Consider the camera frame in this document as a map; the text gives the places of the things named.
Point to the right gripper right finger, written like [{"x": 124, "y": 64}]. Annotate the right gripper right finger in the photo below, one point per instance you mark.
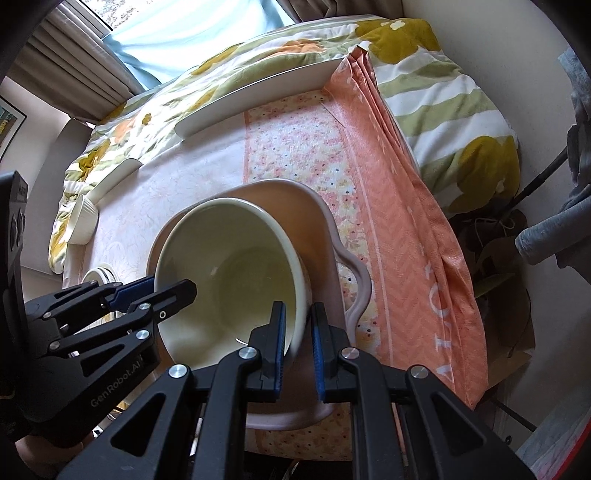
[{"x": 406, "y": 424}]

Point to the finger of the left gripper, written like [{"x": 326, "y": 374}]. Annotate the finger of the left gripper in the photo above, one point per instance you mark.
[
  {"x": 76, "y": 307},
  {"x": 90, "y": 371}
]

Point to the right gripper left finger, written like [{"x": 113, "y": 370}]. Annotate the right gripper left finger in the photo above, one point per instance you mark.
[{"x": 191, "y": 423}]

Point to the large yellow duck plate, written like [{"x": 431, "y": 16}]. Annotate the large yellow duck plate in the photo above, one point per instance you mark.
[{"x": 102, "y": 275}]

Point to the pink square bowl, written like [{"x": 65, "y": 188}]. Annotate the pink square bowl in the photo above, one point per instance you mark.
[{"x": 338, "y": 280}]

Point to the cream yellow bowl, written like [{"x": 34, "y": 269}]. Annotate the cream yellow bowl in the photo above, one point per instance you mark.
[{"x": 241, "y": 261}]

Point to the white round bowl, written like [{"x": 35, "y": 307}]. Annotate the white round bowl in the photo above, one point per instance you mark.
[{"x": 82, "y": 222}]

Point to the orange floral cloth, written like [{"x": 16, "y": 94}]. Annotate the orange floral cloth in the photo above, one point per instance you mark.
[{"x": 341, "y": 142}]

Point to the grey bed headboard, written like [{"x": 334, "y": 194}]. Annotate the grey bed headboard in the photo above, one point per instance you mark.
[{"x": 42, "y": 204}]

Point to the framed houses picture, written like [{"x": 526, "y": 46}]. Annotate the framed houses picture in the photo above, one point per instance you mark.
[{"x": 11, "y": 121}]

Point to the grey hanging clothes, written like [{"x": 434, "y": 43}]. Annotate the grey hanging clothes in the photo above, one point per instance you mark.
[{"x": 565, "y": 234}]

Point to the floral green yellow duvet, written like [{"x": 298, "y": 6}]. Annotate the floral green yellow duvet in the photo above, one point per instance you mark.
[{"x": 464, "y": 148}]

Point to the light blue window cloth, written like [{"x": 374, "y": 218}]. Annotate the light blue window cloth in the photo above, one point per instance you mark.
[{"x": 174, "y": 36}]

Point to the right brown curtain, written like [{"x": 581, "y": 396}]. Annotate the right brown curtain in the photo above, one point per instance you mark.
[{"x": 307, "y": 10}]

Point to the white table edge rail left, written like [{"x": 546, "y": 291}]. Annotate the white table edge rail left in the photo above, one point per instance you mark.
[{"x": 118, "y": 174}]

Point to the white table edge rail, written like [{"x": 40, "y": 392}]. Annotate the white table edge rail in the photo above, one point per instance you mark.
[
  {"x": 118, "y": 174},
  {"x": 258, "y": 99}
]

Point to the white table edge rail right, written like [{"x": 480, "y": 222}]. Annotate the white table edge rail right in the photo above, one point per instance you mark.
[{"x": 258, "y": 99}]

